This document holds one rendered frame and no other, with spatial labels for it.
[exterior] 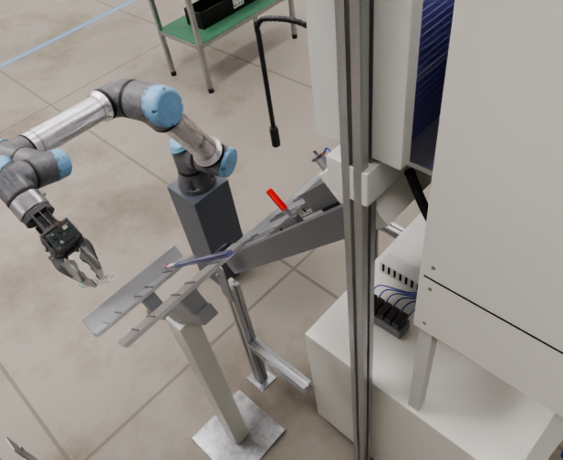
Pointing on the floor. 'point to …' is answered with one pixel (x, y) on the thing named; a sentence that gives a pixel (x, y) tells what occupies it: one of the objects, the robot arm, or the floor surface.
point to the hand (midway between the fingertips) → (96, 280)
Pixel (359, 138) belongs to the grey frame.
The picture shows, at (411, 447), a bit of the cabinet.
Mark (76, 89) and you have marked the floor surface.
